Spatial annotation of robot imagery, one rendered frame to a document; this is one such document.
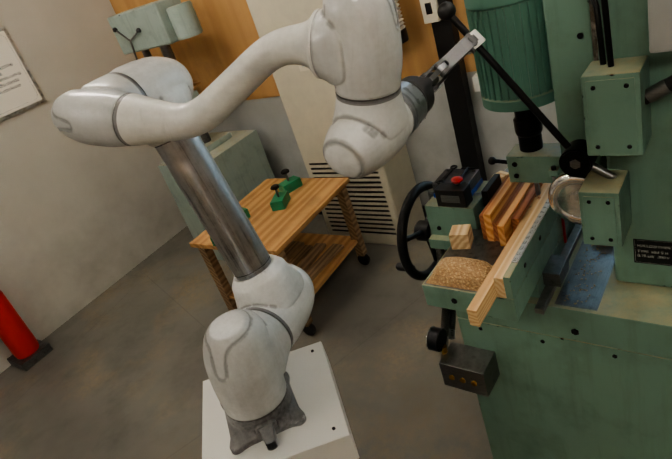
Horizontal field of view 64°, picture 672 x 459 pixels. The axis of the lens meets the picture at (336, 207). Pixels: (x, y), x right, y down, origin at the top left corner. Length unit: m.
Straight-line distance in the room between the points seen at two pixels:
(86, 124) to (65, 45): 2.83
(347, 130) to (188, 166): 0.53
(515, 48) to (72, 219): 3.18
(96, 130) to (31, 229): 2.67
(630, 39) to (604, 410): 0.83
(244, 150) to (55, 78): 1.26
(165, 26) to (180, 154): 1.95
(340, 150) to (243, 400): 0.66
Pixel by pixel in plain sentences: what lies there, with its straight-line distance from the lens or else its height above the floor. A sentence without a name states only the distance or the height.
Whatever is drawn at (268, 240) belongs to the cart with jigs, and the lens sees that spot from 2.44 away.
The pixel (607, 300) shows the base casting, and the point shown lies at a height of 0.80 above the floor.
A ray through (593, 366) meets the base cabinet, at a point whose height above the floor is 0.64.
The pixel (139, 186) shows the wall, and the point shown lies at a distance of 4.09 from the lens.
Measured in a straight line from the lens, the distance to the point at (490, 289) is 1.12.
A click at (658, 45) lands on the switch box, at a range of 1.00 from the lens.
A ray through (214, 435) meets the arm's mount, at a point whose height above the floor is 0.70.
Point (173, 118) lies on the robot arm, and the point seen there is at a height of 1.43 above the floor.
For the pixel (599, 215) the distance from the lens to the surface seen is 1.12.
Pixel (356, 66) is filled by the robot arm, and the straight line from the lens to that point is 0.78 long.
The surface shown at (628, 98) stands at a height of 1.26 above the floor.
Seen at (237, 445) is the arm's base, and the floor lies 0.71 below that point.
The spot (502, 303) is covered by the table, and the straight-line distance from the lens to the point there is 1.16.
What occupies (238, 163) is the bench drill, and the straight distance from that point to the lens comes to 3.34.
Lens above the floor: 1.63
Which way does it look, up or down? 26 degrees down
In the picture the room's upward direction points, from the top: 19 degrees counter-clockwise
